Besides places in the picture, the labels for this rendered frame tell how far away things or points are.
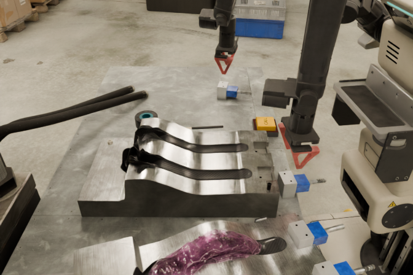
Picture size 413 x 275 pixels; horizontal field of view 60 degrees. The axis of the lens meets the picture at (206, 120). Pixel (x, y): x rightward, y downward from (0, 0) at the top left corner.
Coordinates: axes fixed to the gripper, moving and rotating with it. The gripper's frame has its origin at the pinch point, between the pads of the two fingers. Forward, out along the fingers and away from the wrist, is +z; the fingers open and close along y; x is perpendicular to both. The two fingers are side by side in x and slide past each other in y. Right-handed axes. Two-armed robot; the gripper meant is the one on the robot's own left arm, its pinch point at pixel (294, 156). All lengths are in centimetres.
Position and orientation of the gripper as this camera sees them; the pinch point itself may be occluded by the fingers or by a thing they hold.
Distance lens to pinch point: 96.0
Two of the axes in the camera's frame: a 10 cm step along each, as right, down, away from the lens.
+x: 9.9, -0.7, 1.2
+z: -0.1, 8.2, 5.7
